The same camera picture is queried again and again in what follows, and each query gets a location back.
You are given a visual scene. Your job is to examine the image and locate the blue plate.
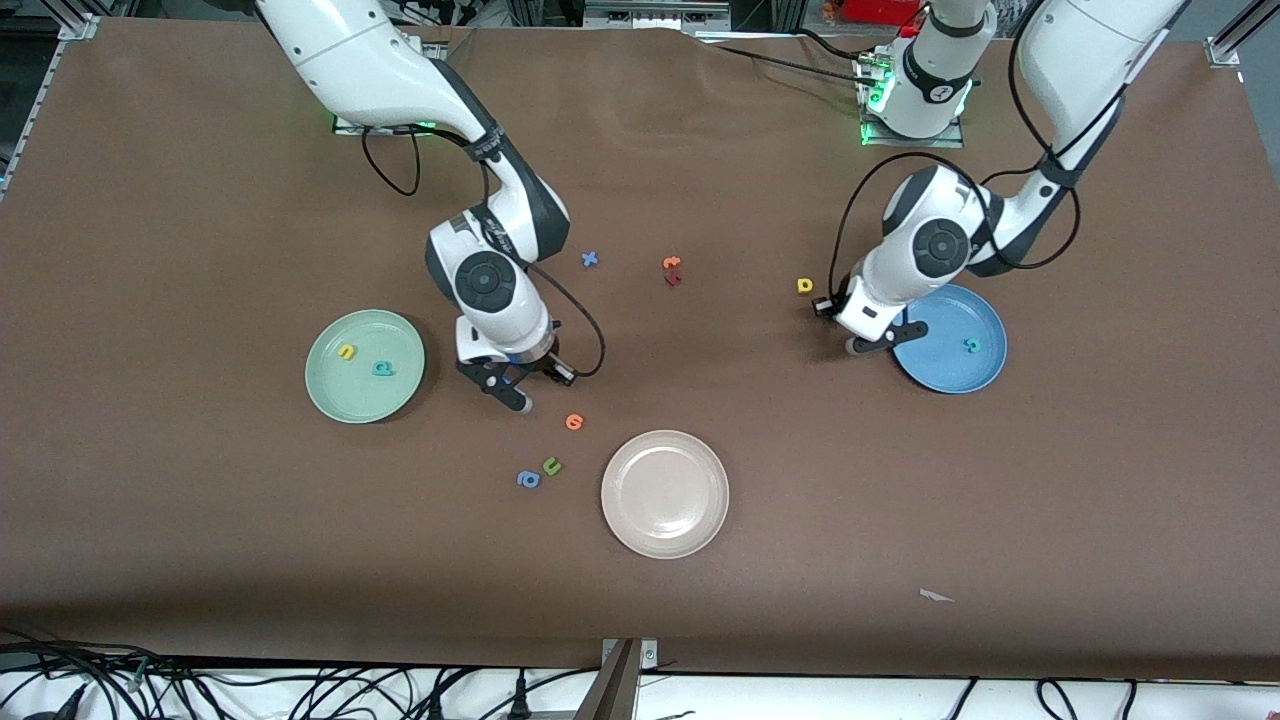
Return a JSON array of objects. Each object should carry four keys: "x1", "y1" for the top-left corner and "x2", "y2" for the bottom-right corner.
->
[{"x1": 892, "y1": 283, "x2": 1009, "y2": 395}]

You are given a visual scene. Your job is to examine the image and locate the white plate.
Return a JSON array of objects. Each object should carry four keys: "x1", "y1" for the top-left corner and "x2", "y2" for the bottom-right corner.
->
[{"x1": 600, "y1": 429, "x2": 731, "y2": 560}]

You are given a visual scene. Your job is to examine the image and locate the green plate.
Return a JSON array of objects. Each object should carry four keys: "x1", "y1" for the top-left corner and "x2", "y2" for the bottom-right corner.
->
[{"x1": 304, "y1": 308, "x2": 427, "y2": 425}]

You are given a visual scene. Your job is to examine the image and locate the brown table mat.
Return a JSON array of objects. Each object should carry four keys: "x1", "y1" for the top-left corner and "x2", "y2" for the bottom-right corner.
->
[{"x1": 0, "y1": 18, "x2": 1280, "y2": 681}]

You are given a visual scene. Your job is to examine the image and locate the red box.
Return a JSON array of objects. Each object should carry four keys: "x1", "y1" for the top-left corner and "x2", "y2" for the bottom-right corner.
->
[{"x1": 845, "y1": 0, "x2": 921, "y2": 26}]

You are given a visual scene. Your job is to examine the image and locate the grey metal equipment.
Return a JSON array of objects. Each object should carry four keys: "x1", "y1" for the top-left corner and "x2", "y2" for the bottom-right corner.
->
[{"x1": 583, "y1": 0, "x2": 731, "y2": 33}]

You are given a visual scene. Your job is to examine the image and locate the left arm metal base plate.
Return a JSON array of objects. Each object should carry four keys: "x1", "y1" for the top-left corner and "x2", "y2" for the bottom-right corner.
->
[{"x1": 858, "y1": 50, "x2": 967, "y2": 150}]

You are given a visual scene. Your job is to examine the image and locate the black base cable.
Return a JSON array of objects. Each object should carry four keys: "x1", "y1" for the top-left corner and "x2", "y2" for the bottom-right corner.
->
[
  {"x1": 698, "y1": 42, "x2": 869, "y2": 81},
  {"x1": 795, "y1": 26, "x2": 876, "y2": 66}
]

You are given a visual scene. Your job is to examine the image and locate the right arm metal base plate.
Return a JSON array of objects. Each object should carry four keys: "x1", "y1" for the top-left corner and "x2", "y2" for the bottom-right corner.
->
[{"x1": 332, "y1": 115, "x2": 445, "y2": 137}]

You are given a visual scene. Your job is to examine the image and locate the metal table bracket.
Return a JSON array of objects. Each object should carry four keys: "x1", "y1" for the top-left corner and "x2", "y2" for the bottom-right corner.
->
[{"x1": 603, "y1": 638, "x2": 659, "y2": 720}]

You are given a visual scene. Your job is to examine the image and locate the dark grey floor cable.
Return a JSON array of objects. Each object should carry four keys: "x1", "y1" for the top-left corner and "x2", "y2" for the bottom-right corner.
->
[{"x1": 0, "y1": 640, "x2": 151, "y2": 691}]

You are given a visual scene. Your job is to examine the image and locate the black cable connector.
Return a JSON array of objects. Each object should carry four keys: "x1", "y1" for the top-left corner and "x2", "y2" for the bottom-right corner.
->
[{"x1": 20, "y1": 685, "x2": 86, "y2": 720}]

